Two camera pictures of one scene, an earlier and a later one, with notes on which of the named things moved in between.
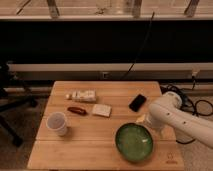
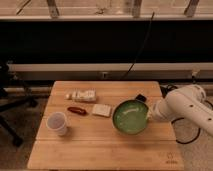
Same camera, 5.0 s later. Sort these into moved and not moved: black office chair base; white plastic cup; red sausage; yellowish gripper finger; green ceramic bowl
Moved: green ceramic bowl; yellowish gripper finger
Not moved: black office chair base; white plastic cup; red sausage
